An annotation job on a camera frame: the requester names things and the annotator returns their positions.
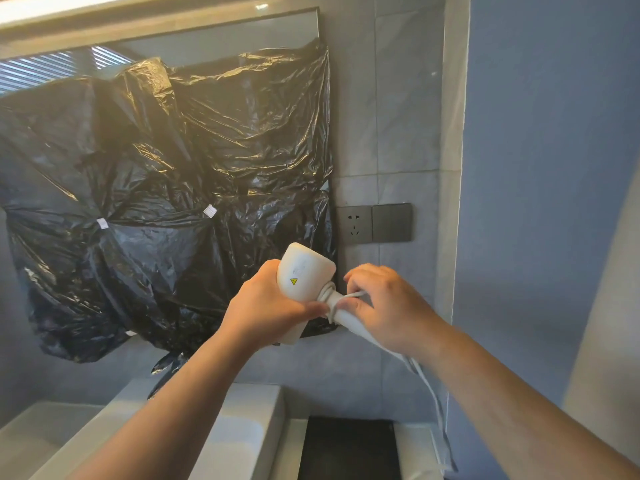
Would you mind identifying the person's left hand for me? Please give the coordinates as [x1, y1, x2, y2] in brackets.
[219, 259, 331, 357]

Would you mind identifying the person's right hand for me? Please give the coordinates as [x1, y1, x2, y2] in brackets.
[335, 263, 449, 363]

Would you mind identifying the white hair dryer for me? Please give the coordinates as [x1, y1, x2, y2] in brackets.
[275, 242, 409, 361]

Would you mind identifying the white power cord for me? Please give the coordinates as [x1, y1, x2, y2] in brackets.
[317, 282, 459, 473]

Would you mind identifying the black tray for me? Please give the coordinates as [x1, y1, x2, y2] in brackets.
[297, 416, 401, 480]

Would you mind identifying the person's left forearm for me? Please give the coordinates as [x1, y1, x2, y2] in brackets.
[67, 322, 256, 480]

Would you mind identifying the person's right forearm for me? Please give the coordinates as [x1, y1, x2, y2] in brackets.
[422, 314, 640, 480]

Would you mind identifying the white sink basin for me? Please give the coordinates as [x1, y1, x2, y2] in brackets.
[0, 379, 286, 480]

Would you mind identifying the black plastic sheet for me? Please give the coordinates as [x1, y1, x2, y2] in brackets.
[0, 38, 337, 401]

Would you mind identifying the white shower curtain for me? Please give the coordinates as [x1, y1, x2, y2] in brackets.
[562, 164, 640, 465]

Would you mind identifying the grey wall power socket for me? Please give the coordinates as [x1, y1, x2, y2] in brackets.
[335, 205, 374, 244]

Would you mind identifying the wall mirror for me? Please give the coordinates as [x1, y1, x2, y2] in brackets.
[0, 7, 321, 95]

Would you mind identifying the long wall light bar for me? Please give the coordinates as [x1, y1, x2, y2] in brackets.
[0, 0, 286, 31]

